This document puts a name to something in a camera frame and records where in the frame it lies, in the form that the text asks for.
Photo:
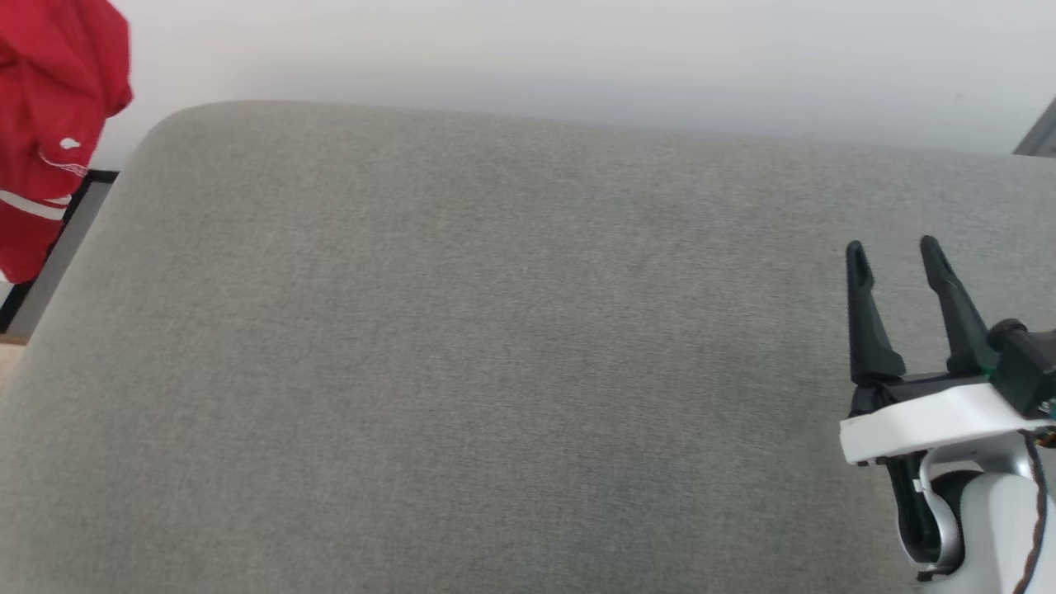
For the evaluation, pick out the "red basketball jersey white sleeves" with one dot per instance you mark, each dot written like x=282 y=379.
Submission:
x=45 y=91

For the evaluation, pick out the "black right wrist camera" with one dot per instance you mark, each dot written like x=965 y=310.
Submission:
x=1027 y=363

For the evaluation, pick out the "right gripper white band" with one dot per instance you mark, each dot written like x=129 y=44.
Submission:
x=932 y=417

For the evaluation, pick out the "grey metal frame piece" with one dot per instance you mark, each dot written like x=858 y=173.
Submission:
x=1041 y=136

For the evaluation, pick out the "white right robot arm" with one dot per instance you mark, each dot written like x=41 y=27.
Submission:
x=990 y=520

